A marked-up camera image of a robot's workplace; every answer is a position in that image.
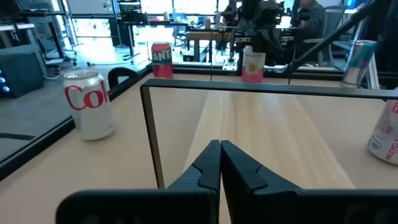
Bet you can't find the wooden shelf black wire frame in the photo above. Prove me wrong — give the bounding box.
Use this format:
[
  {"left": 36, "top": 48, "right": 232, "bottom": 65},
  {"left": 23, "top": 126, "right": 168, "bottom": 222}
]
[{"left": 139, "top": 26, "right": 398, "bottom": 190}]

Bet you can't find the wooden table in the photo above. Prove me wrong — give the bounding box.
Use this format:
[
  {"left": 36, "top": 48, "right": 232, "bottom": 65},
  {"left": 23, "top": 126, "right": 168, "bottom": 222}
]
[{"left": 185, "top": 30, "right": 233, "bottom": 62}]

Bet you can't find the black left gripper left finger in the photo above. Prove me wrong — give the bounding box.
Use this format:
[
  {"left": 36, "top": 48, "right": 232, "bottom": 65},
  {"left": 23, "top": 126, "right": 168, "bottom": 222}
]
[{"left": 55, "top": 139, "right": 222, "bottom": 224}]

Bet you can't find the red Fanta can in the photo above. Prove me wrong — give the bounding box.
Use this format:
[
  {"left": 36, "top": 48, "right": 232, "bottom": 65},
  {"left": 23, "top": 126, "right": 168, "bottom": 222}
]
[{"left": 150, "top": 41, "right": 174, "bottom": 79}]

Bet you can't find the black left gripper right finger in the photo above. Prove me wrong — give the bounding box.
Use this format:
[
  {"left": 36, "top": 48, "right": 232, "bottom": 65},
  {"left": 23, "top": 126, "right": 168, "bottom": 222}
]
[{"left": 221, "top": 139, "right": 398, "bottom": 224}]

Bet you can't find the black arched handle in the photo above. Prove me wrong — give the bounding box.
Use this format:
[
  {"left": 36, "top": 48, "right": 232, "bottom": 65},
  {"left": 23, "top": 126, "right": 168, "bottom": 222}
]
[{"left": 107, "top": 67, "right": 141, "bottom": 91}]

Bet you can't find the black aluminium table frame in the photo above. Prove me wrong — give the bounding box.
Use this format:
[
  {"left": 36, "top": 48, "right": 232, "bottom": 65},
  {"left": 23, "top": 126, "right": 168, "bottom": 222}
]
[{"left": 0, "top": 0, "right": 398, "bottom": 183}]

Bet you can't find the silver Diet Coke can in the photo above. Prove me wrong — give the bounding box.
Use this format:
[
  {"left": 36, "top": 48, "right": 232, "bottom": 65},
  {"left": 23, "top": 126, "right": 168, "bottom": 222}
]
[
  {"left": 366, "top": 99, "right": 398, "bottom": 166},
  {"left": 62, "top": 68, "right": 116, "bottom": 141}
]

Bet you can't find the black desk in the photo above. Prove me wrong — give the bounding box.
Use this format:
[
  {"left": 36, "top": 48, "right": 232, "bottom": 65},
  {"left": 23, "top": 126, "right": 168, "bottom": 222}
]
[{"left": 116, "top": 1, "right": 190, "bottom": 62}]

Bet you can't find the teal silver energy drink can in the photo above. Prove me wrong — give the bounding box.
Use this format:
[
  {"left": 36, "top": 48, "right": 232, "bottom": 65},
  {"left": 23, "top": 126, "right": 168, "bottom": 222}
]
[{"left": 340, "top": 39, "right": 378, "bottom": 89}]

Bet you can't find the person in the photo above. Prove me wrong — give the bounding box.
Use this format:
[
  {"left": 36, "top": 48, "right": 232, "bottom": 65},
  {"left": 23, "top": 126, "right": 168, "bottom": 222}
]
[{"left": 294, "top": 0, "right": 326, "bottom": 43}]

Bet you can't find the white pink seltzer can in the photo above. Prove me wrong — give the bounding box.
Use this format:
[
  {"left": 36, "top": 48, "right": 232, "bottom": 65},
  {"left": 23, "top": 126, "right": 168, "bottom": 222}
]
[{"left": 241, "top": 45, "right": 267, "bottom": 83}]

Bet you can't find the grey mesh chair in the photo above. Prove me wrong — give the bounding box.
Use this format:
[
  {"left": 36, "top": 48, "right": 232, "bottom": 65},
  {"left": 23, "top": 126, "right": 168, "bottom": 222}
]
[{"left": 303, "top": 5, "right": 348, "bottom": 68}]

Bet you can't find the black office chair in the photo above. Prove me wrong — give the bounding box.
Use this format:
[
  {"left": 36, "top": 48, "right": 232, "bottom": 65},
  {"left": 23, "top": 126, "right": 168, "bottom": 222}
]
[{"left": 37, "top": 21, "right": 78, "bottom": 68}]

